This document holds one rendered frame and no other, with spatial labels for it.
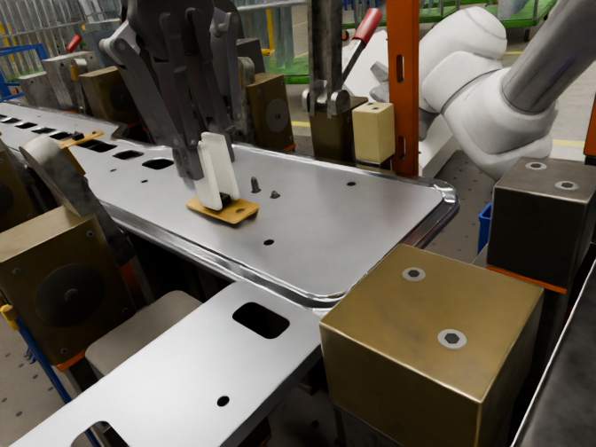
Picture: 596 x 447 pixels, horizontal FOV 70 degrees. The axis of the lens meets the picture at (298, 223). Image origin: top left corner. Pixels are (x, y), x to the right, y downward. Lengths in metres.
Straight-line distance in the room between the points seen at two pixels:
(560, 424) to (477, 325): 0.05
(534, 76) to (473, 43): 0.21
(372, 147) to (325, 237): 0.15
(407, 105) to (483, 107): 0.45
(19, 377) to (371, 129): 0.69
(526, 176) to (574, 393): 0.13
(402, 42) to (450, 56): 0.55
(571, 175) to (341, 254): 0.17
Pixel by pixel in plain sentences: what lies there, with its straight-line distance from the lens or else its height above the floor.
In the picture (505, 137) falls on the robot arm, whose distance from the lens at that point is 0.95.
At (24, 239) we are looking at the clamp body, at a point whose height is 1.04.
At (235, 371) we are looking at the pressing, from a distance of 0.28.
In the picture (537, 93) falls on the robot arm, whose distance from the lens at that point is 0.89.
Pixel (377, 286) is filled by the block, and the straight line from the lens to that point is 0.23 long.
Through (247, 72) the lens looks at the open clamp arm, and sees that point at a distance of 0.68.
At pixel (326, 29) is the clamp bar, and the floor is 1.14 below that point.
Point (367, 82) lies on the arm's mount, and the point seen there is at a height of 0.94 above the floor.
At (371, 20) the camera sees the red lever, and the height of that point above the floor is 1.14.
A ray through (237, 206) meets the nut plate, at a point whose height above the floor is 1.01.
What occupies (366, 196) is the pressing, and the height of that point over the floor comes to 1.00.
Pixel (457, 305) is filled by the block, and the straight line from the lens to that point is 0.22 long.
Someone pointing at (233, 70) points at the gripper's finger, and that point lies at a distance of 0.44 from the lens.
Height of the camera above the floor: 1.21
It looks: 30 degrees down
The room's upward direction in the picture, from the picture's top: 9 degrees counter-clockwise
